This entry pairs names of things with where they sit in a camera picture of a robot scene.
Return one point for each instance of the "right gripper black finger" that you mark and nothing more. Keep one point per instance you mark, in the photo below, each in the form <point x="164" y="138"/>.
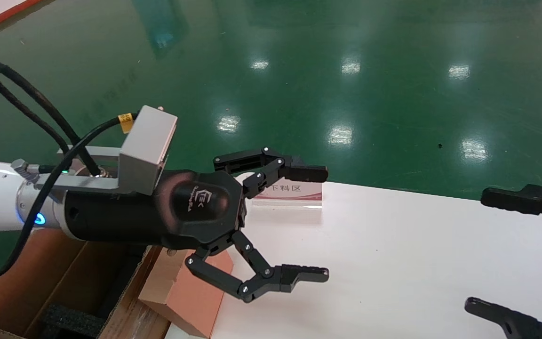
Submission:
<point x="525" y="200"/>
<point x="511" y="322"/>

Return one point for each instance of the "large cardboard box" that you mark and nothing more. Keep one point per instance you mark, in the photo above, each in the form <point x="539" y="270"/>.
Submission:
<point x="40" y="268"/>

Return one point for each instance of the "black foam insert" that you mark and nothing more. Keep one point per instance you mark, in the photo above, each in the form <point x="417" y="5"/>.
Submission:
<point x="73" y="322"/>

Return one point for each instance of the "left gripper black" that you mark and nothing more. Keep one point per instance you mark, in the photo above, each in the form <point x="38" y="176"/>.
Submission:
<point x="186" y="212"/>

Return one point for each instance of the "acrylic sign with Chinese text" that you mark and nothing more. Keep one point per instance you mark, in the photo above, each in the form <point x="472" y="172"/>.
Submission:
<point x="299" y="193"/>

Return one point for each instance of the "small cardboard box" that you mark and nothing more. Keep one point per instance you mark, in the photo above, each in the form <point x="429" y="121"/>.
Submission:
<point x="186" y="301"/>

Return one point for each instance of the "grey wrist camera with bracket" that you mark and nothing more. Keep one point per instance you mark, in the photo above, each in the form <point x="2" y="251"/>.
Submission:
<point x="146" y="146"/>

